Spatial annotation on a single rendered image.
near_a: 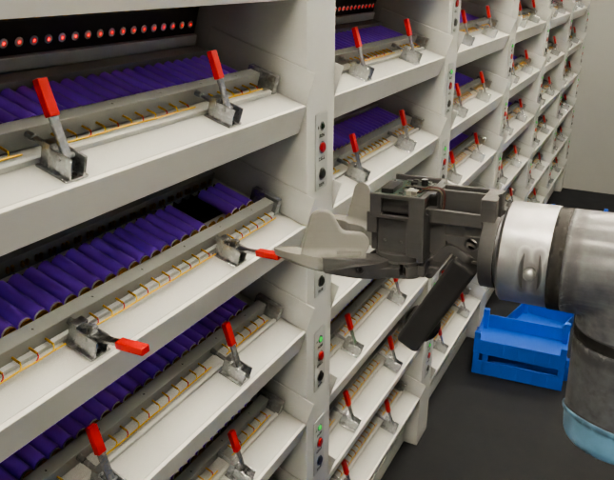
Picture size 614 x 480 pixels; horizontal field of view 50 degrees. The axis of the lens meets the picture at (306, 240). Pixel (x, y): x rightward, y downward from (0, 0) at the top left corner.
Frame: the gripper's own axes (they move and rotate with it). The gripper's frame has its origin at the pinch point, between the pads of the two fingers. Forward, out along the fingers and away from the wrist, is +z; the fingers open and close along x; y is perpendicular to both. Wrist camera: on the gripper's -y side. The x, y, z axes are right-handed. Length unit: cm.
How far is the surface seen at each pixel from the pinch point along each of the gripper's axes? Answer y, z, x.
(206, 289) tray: -10.6, 16.9, -4.0
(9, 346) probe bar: -6.5, 21.1, 21.6
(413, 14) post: 18, 24, -100
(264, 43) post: 17.1, 22.5, -30.3
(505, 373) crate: -102, 4, -148
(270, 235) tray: -10.1, 18.4, -22.6
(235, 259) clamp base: -9.4, 17.2, -11.3
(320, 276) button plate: -21.4, 16.4, -34.7
